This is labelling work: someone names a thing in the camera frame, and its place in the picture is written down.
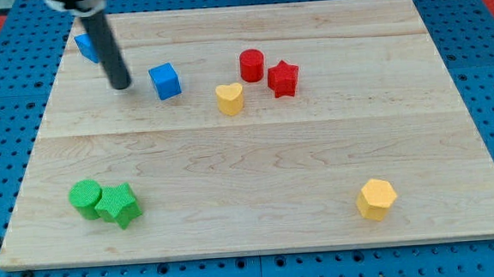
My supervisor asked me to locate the blue cube block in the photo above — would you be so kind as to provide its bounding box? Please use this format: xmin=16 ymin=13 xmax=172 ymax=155
xmin=148 ymin=63 xmax=182 ymax=100

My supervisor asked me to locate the red cylinder block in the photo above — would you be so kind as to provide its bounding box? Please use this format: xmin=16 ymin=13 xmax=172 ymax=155
xmin=238 ymin=49 xmax=265 ymax=82

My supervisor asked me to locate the blue triangle block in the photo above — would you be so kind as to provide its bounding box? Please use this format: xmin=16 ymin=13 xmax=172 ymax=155
xmin=74 ymin=34 xmax=99 ymax=63

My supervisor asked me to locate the green star block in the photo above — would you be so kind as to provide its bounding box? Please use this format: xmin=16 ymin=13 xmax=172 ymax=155
xmin=95 ymin=183 xmax=142 ymax=229

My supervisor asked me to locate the yellow hexagon block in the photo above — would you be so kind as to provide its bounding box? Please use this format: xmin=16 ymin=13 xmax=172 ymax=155
xmin=356 ymin=178 xmax=397 ymax=221

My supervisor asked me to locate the red star block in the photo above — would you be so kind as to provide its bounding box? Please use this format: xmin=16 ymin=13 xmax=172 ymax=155
xmin=267 ymin=60 xmax=299 ymax=98

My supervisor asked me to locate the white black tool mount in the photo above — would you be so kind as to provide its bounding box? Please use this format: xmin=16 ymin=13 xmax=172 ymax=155
xmin=45 ymin=0 xmax=107 ymax=16

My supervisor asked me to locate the yellow heart block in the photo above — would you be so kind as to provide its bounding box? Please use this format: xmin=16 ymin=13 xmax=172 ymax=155
xmin=214 ymin=82 xmax=244 ymax=116

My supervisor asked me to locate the green cylinder block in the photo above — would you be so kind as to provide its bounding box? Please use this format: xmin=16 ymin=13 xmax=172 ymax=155
xmin=69 ymin=179 xmax=102 ymax=220

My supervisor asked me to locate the wooden board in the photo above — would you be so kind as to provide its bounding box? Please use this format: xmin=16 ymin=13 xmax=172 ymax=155
xmin=0 ymin=0 xmax=494 ymax=271

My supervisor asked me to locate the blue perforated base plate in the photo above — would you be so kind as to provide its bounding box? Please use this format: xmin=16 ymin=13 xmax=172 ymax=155
xmin=0 ymin=0 xmax=494 ymax=277

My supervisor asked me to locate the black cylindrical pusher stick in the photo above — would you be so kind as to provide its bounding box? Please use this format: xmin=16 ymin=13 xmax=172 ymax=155
xmin=81 ymin=10 xmax=132 ymax=90

